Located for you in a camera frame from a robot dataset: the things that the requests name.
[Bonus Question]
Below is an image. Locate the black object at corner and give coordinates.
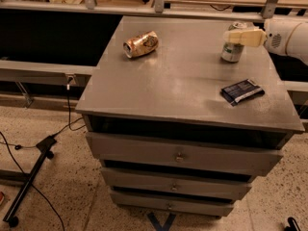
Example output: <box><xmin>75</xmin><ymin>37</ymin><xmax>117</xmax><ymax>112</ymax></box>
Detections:
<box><xmin>284</xmin><ymin>217</ymin><xmax>301</xmax><ymax>231</ymax></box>

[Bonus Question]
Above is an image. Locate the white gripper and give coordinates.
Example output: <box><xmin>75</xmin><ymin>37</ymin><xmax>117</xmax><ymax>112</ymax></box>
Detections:
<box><xmin>223</xmin><ymin>19</ymin><xmax>303</xmax><ymax>56</ymax></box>

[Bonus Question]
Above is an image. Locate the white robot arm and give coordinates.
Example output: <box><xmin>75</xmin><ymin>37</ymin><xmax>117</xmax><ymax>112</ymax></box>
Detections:
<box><xmin>223</xmin><ymin>19</ymin><xmax>308</xmax><ymax>64</ymax></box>

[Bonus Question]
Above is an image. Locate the green 7up soda can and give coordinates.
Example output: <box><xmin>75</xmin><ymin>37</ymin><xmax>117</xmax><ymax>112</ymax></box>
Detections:
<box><xmin>220</xmin><ymin>21</ymin><xmax>247</xmax><ymax>63</ymax></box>

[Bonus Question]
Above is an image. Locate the black cable on floor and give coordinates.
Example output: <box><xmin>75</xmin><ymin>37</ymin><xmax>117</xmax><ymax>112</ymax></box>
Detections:
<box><xmin>0</xmin><ymin>77</ymin><xmax>87</xmax><ymax>231</ymax></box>

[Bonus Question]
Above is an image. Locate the top grey drawer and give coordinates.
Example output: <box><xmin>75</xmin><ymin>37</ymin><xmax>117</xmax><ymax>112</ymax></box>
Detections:
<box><xmin>86</xmin><ymin>132</ymin><xmax>282</xmax><ymax>176</ymax></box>

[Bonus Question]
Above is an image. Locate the grey metal shelf rail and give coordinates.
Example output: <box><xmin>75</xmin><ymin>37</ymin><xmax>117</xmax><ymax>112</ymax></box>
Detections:
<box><xmin>0</xmin><ymin>60</ymin><xmax>95</xmax><ymax>108</ymax></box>

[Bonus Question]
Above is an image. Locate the grey drawer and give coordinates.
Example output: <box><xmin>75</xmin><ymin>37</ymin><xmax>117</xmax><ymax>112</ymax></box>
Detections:
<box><xmin>86</xmin><ymin>132</ymin><xmax>282</xmax><ymax>176</ymax></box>
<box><xmin>102</xmin><ymin>167</ymin><xmax>251</xmax><ymax>200</ymax></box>
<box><xmin>110</xmin><ymin>191</ymin><xmax>234</xmax><ymax>217</ymax></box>

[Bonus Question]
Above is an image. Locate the black stand leg with wheels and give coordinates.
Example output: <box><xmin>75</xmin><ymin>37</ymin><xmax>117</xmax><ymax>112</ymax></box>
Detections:
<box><xmin>0</xmin><ymin>136</ymin><xmax>57</xmax><ymax>227</ymax></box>

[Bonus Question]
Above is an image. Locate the grey drawer cabinet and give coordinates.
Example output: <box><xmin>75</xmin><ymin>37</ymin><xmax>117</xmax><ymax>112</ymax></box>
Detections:
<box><xmin>76</xmin><ymin>16</ymin><xmax>303</xmax><ymax>205</ymax></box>

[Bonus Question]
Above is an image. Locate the bottom grey drawer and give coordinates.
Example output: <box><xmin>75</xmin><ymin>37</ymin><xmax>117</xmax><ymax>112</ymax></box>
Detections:
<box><xmin>110</xmin><ymin>191</ymin><xmax>234</xmax><ymax>217</ymax></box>

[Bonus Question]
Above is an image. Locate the middle grey drawer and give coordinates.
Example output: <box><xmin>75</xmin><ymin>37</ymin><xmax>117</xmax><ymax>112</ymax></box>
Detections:
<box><xmin>102</xmin><ymin>167</ymin><xmax>251</xmax><ymax>200</ymax></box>

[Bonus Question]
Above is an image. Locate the crushed orange soda can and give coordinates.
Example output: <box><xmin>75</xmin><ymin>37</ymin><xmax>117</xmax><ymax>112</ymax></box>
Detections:
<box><xmin>123</xmin><ymin>31</ymin><xmax>159</xmax><ymax>59</ymax></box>

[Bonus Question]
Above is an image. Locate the dark blue snack packet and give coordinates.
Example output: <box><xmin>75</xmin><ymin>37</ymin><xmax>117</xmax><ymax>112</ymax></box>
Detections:
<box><xmin>220</xmin><ymin>79</ymin><xmax>265</xmax><ymax>106</ymax></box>

